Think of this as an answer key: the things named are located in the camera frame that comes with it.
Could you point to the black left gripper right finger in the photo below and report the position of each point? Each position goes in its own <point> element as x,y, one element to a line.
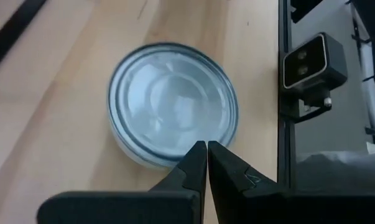
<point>283,208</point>

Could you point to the wooden shelf with black frame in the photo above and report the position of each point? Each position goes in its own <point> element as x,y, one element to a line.
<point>13,34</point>

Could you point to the black table-level camera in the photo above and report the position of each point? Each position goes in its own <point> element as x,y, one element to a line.
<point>311,62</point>

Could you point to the silver-lid teal-label can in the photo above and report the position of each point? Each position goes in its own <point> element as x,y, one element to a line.
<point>174,102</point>

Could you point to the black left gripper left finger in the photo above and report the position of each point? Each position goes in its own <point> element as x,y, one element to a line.
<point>128,208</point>

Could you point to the white metal tube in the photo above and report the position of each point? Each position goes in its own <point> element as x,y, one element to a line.
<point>369,93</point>

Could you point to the grey fabric bundle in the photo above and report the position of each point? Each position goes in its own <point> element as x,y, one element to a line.
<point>339,171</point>

